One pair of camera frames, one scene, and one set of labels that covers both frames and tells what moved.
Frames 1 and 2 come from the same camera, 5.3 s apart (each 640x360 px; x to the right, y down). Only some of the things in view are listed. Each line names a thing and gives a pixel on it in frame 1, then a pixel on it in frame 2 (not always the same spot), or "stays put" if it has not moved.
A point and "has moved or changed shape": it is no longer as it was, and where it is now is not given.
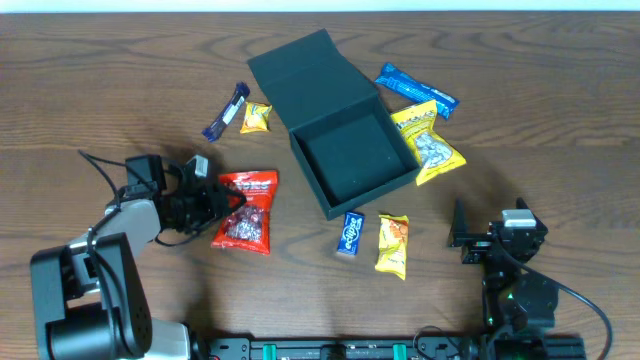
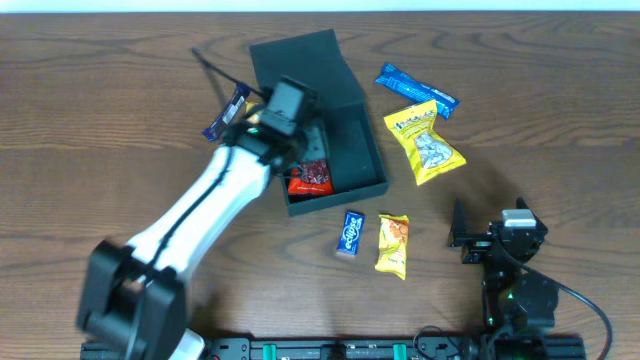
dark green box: x=343 y=129 has moved or changed shape
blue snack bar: x=416 y=90 stays put
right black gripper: x=479 y=245 stays put
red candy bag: x=248 y=227 → x=310 y=177
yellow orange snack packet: x=393 y=244 stays put
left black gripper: x=208 y=204 → x=310 y=145
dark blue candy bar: x=214 y=130 stays put
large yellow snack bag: x=430 y=153 stays put
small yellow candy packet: x=256 y=117 stays put
